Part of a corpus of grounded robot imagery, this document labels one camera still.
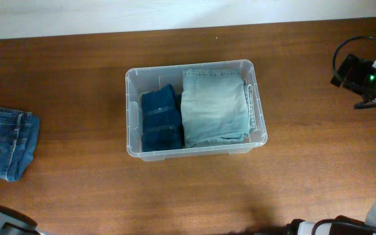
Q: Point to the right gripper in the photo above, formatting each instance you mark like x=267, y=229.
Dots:
x=364, y=69

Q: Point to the dark blue jeans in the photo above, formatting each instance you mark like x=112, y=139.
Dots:
x=19, y=132

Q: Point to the light grey jeans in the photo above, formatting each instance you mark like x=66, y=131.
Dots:
x=216, y=107

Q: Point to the clear plastic storage bin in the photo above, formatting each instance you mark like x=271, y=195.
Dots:
x=146, y=79

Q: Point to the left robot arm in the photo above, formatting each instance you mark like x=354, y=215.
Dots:
x=13, y=222

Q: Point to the teal cloth bundle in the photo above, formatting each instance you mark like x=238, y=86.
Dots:
x=162, y=122

